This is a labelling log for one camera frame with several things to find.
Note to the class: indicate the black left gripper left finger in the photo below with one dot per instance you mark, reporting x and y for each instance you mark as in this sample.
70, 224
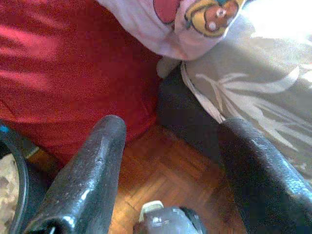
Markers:
83, 175

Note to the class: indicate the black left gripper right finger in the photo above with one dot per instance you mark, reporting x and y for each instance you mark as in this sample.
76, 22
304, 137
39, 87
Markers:
263, 180

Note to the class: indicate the black round trash bin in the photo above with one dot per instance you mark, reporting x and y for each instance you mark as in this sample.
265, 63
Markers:
23, 170

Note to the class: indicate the crumpled white paper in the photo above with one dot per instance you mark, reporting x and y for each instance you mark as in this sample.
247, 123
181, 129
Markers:
8, 192

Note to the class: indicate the beige floral bedsheet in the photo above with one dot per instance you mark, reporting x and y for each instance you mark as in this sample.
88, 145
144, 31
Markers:
263, 80

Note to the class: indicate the red mattress cover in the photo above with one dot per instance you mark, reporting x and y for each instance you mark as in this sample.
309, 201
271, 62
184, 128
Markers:
73, 73

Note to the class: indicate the pink cartoon print blanket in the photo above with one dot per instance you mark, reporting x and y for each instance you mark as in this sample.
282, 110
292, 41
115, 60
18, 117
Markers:
175, 36

